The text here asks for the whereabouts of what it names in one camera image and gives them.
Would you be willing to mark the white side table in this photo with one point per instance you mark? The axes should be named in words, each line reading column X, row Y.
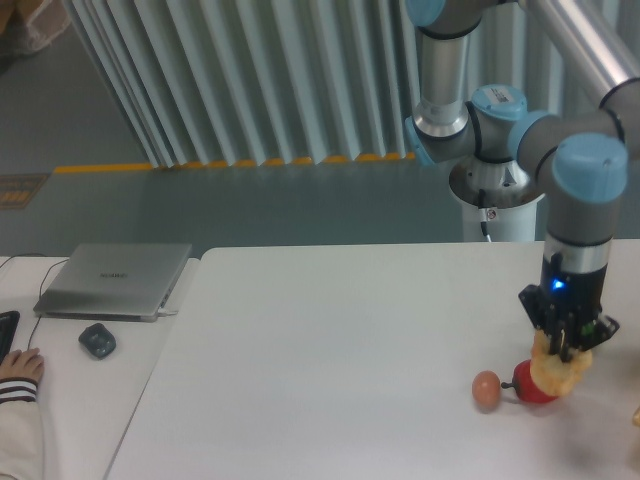
column 86, row 404

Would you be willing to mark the red bell pepper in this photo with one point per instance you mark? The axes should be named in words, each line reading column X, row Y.
column 525, row 388

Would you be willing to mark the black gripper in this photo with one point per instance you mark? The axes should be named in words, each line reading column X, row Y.
column 567, row 308

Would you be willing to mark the silver closed laptop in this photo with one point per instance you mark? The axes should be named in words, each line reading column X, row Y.
column 115, row 281

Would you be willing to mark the black keyboard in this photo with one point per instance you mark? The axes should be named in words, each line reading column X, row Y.
column 8, row 325

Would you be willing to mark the person's bare hand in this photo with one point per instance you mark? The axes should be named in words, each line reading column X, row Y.
column 25, row 365

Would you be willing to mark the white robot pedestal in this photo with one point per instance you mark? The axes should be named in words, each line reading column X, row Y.
column 498, row 201

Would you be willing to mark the golden triangular bread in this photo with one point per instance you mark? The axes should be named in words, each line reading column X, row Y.
column 550, row 374

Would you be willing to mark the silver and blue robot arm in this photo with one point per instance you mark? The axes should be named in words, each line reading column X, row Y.
column 580, row 165

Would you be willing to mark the dark grey computer mouse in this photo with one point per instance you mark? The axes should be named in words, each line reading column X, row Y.
column 98, row 341

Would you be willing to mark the brown egg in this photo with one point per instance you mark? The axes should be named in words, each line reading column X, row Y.
column 486, row 389

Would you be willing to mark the pale bread at edge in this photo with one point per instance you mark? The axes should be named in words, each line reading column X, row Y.
column 636, row 417

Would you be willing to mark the white folding partition screen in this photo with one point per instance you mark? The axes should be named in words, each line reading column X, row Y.
column 232, row 81

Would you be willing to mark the cream sleeved forearm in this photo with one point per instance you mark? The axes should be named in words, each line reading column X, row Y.
column 22, row 444

